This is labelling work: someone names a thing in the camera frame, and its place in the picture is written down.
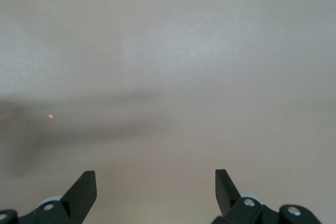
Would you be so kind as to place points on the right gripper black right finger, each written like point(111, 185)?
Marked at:
point(231, 203)

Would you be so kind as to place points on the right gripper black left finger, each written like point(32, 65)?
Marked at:
point(78, 203)

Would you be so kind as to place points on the brown table mat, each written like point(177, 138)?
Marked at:
point(168, 37)

